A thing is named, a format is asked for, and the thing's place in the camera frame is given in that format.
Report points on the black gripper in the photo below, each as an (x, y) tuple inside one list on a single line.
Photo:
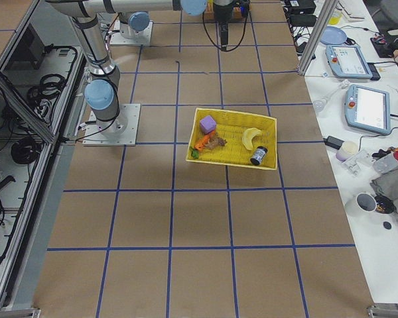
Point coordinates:
[(223, 13)]

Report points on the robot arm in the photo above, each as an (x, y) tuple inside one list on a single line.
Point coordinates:
[(101, 93), (131, 24)]

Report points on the yellow plastic woven tray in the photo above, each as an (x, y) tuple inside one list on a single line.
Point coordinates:
[(230, 126)]

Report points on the purple foam cube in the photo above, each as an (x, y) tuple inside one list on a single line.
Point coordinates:
[(207, 124)]

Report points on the pale croissant bread toy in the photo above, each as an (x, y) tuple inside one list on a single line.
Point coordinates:
[(248, 136)]

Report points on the brown animal figurine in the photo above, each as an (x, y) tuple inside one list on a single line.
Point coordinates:
[(214, 142)]

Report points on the blue plate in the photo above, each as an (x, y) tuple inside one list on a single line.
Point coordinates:
[(333, 36)]

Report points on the orange toy carrot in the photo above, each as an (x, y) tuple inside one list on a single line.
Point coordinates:
[(201, 144)]

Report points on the white light bulb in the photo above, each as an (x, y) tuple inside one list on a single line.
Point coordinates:
[(320, 103)]

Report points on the small black labelled can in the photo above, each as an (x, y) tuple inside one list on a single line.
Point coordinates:
[(258, 156)]

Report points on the upper teach pendant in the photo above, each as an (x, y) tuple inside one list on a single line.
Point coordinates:
[(348, 62)]

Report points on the teach pendant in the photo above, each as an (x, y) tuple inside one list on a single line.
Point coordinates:
[(368, 109), (348, 62)]

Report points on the black power adapter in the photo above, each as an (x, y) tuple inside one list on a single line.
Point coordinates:
[(333, 142)]

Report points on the lower teach pendant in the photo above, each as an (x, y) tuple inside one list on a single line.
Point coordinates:
[(368, 109)]

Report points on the white cup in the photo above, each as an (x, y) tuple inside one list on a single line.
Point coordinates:
[(346, 150)]

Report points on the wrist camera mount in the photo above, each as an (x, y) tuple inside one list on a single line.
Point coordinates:
[(241, 9)]

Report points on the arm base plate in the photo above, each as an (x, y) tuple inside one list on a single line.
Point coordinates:
[(143, 39), (122, 132)]

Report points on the aluminium frame post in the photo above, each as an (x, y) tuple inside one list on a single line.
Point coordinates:
[(324, 15)]

